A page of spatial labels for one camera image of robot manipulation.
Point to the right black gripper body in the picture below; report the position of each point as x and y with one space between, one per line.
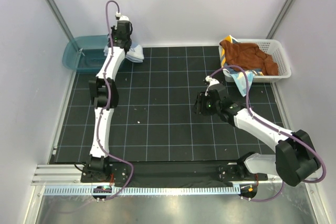
209 107

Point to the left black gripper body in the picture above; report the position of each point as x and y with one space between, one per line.
114 32

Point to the blue bear towel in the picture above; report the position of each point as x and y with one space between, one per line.
135 53

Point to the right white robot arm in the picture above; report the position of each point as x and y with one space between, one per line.
293 158

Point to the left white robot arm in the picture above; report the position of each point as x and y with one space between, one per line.
104 95

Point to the teal plastic tub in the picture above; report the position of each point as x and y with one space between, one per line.
85 54

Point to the colourful patterned towel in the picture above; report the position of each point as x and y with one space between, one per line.
238 76

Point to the brown towel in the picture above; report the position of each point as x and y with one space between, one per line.
248 56

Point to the white plastic basket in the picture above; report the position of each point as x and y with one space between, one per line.
273 48

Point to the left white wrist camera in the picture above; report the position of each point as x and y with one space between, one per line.
121 19

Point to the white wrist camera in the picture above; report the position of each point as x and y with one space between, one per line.
121 19
212 84

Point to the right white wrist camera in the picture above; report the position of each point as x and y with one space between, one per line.
212 84

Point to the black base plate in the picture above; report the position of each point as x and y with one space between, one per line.
173 174

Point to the left aluminium corner post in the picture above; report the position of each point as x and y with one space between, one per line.
59 18

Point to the aluminium corner post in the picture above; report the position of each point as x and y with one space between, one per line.
59 18
280 18

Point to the white slotted cable duct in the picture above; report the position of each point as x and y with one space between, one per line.
90 190

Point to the right aluminium corner post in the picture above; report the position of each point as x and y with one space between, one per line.
280 18

